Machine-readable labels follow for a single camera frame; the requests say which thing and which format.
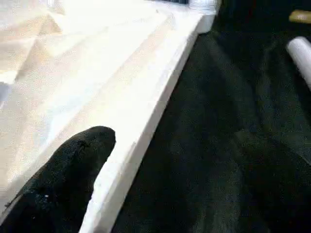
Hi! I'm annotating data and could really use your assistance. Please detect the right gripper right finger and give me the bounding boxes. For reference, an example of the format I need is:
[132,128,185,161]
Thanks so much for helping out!
[233,130,311,233]

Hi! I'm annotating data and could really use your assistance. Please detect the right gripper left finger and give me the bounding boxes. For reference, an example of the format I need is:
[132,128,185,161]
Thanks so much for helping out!
[0,125,117,233]

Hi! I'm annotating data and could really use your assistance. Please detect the white plastic table top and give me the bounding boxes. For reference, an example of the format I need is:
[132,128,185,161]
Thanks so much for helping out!
[0,0,217,233]

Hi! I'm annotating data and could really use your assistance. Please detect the black box with gold label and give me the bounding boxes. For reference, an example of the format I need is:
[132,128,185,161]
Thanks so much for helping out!
[216,0,311,32]

